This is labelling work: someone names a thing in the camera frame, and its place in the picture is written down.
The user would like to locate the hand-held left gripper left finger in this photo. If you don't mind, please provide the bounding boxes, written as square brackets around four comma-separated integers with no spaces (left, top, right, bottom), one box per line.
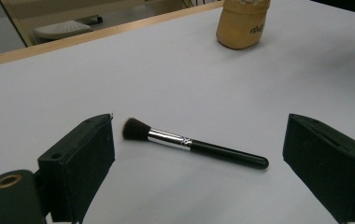
[37,113,116,224]

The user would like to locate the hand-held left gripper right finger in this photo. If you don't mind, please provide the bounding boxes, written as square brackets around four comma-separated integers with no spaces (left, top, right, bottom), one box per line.
[282,113,355,224]

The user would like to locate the black makeup brush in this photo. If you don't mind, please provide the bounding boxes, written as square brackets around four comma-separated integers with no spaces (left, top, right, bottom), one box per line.
[121,117,270,171]

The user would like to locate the wooden cup with small figure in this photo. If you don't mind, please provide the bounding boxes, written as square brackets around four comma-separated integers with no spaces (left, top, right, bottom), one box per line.
[215,0,272,50]

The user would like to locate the light wooden table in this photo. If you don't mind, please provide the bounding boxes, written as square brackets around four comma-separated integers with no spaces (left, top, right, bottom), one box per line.
[0,0,225,71]

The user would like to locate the grey footrest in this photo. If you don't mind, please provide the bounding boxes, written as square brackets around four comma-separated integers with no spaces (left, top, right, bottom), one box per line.
[32,14,104,41]

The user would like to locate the light wooden desk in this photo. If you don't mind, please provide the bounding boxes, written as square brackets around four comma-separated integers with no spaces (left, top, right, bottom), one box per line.
[0,0,223,48]

